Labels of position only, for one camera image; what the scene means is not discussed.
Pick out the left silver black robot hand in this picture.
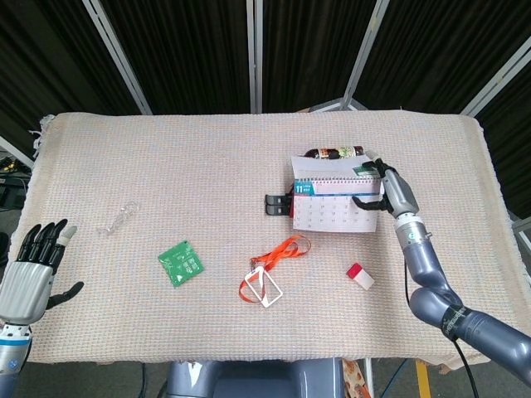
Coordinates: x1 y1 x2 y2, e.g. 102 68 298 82
0 218 85 326

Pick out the black folding screen with frame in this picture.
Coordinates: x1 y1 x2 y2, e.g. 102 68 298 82
0 0 531 221

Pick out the green sachet packet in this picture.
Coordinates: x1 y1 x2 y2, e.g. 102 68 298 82
158 240 206 289

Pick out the beige woven tablecloth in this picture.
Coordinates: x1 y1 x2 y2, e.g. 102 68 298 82
7 108 531 372

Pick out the dark tea bottle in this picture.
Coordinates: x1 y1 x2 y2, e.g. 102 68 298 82
304 144 365 161

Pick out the clear plastic wrapper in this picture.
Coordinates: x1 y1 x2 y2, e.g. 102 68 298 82
96 201 139 237

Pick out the grey robot torso base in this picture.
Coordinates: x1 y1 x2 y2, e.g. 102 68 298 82
160 357 346 398

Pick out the red white small box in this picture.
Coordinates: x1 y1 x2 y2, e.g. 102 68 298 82
346 262 376 291

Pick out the orange lanyard with badge holder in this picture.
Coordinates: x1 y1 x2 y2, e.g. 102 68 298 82
238 235 312 308

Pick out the spiral desk calendar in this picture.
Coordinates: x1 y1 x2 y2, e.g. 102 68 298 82
290 154 385 234

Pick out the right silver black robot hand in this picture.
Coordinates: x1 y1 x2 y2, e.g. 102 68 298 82
351 149 421 218

